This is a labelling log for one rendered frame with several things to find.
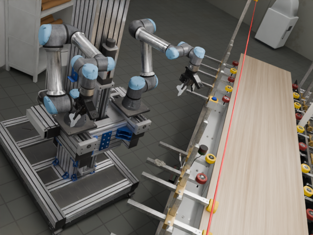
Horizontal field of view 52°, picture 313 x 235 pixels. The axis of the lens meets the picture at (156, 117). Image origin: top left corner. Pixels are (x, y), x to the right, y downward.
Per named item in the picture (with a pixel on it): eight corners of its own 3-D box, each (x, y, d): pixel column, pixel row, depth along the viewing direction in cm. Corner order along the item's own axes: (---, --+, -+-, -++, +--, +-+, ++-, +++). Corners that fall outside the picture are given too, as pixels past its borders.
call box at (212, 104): (205, 107, 255) (209, 99, 251) (207, 103, 261) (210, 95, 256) (214, 110, 255) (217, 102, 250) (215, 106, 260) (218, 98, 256)
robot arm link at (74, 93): (88, 113, 211) (91, 96, 203) (69, 116, 203) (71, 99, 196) (81, 102, 218) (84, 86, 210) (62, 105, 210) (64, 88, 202)
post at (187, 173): (164, 217, 225) (185, 171, 197) (165, 213, 228) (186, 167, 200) (168, 218, 225) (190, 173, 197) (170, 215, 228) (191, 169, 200)
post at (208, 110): (189, 146, 282) (207, 106, 256) (191, 143, 286) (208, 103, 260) (194, 148, 281) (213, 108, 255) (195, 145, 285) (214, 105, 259)
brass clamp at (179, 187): (172, 196, 202) (174, 191, 199) (177, 182, 213) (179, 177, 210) (180, 200, 202) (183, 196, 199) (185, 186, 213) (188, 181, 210)
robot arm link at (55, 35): (73, 114, 201) (68, 24, 184) (50, 117, 193) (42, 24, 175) (65, 109, 210) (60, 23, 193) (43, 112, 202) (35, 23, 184)
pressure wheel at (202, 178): (190, 188, 229) (196, 177, 223) (193, 181, 236) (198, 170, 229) (200, 193, 229) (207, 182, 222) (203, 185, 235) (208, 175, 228)
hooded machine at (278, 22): (284, 49, 794) (310, 2, 725) (273, 51, 759) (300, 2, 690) (262, 37, 826) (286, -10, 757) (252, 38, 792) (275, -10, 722)
